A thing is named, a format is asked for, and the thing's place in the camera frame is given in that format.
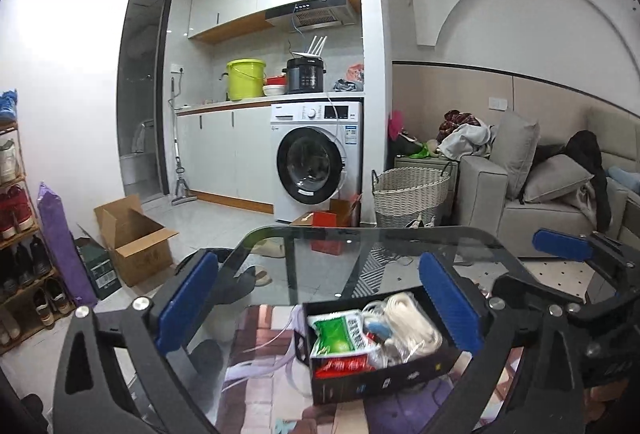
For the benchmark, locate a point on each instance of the white router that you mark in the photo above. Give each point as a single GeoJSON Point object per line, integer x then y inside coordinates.
{"type": "Point", "coordinates": [314, 50]}

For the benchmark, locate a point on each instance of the grey sofa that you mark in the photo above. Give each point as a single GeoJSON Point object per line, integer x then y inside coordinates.
{"type": "Point", "coordinates": [481, 200]}

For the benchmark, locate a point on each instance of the woven laundry basket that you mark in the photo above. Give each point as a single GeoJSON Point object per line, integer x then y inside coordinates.
{"type": "Point", "coordinates": [410, 196]}

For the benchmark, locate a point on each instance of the red and white bowl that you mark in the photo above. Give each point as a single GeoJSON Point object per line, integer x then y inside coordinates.
{"type": "Point", "coordinates": [275, 86]}

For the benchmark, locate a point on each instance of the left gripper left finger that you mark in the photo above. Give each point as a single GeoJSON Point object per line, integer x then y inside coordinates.
{"type": "Point", "coordinates": [90, 393]}

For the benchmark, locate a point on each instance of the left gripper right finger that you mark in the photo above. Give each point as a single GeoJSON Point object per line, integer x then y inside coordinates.
{"type": "Point", "coordinates": [546, 394]}

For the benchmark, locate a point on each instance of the open cardboard box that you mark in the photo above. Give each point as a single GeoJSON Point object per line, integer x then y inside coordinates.
{"type": "Point", "coordinates": [138, 245]}

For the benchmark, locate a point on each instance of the black garment on sofa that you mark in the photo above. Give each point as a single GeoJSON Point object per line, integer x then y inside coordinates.
{"type": "Point", "coordinates": [583, 148]}

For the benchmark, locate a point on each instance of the white washing machine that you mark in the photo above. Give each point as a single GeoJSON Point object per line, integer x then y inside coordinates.
{"type": "Point", "coordinates": [317, 151]}

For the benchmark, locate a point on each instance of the red cardboard box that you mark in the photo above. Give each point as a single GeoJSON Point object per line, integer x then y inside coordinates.
{"type": "Point", "coordinates": [340, 214]}

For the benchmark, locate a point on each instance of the range hood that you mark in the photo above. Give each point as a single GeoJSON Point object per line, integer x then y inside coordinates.
{"type": "Point", "coordinates": [307, 15]}

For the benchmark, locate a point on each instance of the pile of clothes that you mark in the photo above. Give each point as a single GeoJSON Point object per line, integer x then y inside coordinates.
{"type": "Point", "coordinates": [461, 134]}

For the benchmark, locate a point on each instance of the red snack packet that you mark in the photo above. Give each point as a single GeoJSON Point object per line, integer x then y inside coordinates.
{"type": "Point", "coordinates": [339, 367]}

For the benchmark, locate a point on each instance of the white lower kitchen cabinets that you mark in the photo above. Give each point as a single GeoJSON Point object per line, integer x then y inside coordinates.
{"type": "Point", "coordinates": [228, 157]}

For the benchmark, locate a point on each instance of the dark green box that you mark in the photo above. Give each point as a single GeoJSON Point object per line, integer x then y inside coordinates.
{"type": "Point", "coordinates": [99, 267]}

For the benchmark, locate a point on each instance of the purple rolled mat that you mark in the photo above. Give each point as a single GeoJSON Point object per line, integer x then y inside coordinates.
{"type": "Point", "coordinates": [60, 242]}

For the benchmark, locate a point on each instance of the glass table top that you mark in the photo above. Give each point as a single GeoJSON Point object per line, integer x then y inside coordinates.
{"type": "Point", "coordinates": [474, 254]}

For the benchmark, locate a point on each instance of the grey sofa cushion upright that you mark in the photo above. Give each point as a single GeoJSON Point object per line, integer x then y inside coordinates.
{"type": "Point", "coordinates": [514, 150]}

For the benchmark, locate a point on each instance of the yellow-green plastic bucket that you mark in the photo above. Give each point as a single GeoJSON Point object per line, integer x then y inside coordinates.
{"type": "Point", "coordinates": [246, 78]}

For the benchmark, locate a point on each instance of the black storage box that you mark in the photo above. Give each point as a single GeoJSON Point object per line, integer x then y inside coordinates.
{"type": "Point", "coordinates": [380, 363]}

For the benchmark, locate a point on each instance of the green and white packet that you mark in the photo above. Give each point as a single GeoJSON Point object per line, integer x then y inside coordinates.
{"type": "Point", "coordinates": [339, 334]}

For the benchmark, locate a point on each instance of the grey sofa cushion lying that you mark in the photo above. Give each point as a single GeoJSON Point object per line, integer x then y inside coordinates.
{"type": "Point", "coordinates": [554, 178]}

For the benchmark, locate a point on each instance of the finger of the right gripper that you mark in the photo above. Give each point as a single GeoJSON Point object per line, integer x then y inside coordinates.
{"type": "Point", "coordinates": [616, 263]}

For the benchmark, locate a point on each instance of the dark glass door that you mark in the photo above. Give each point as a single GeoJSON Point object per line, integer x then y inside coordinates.
{"type": "Point", "coordinates": [139, 99]}

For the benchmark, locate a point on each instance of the wooden shoe rack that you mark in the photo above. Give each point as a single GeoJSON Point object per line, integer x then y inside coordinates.
{"type": "Point", "coordinates": [33, 294]}

